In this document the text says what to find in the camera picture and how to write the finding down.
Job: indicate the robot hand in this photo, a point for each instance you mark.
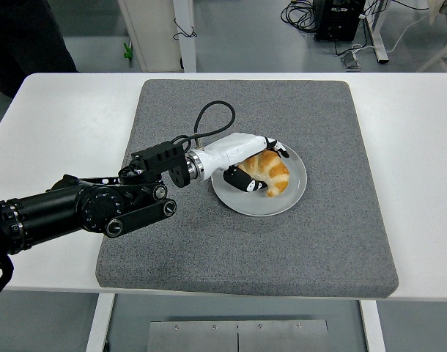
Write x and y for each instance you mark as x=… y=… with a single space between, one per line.
x=231 y=148

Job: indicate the golden croissant bread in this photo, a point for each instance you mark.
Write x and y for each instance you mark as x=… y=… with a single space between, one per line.
x=276 y=172

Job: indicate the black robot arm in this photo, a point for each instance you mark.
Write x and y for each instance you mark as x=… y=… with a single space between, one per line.
x=62 y=205

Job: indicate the pale grey round plate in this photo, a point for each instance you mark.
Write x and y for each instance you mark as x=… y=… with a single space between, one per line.
x=282 y=205

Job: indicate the grey metal plate with screws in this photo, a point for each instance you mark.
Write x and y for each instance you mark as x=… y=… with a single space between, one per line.
x=238 y=337

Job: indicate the grey felt mat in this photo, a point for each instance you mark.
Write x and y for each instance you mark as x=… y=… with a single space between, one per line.
x=245 y=249

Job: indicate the small green object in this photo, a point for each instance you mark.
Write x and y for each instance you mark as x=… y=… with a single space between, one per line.
x=128 y=53

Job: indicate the grey foot pedal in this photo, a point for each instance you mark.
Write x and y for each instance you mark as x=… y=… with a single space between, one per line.
x=351 y=60

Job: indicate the white cabinet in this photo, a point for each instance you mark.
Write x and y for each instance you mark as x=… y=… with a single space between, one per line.
x=154 y=18

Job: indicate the black computer box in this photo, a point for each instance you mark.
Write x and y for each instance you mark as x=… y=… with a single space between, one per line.
x=337 y=22

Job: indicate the white desk leg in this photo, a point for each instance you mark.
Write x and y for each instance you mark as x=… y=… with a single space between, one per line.
x=379 y=40

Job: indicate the white table leg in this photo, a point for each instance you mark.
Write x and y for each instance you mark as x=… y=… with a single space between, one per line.
x=99 y=322
x=373 y=326

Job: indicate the white curved chair tube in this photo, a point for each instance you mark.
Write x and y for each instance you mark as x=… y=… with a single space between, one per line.
x=441 y=51

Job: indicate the person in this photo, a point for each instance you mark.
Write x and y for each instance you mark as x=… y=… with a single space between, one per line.
x=18 y=36

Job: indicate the cream cloth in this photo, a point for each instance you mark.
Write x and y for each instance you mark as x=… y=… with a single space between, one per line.
x=437 y=6

